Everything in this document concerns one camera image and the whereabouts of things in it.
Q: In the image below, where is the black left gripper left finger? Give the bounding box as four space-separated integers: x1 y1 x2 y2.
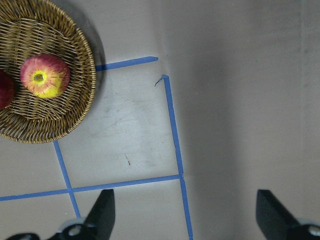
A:
84 189 116 240

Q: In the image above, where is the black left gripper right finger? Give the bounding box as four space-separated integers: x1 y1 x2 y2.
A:
255 189 300 240

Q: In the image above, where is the red yellow apple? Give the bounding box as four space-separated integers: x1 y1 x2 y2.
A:
20 53 71 99

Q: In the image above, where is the dark red apple in basket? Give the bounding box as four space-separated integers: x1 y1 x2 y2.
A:
0 69 15 110

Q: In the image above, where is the round wicker basket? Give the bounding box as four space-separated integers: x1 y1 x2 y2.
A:
0 0 96 144

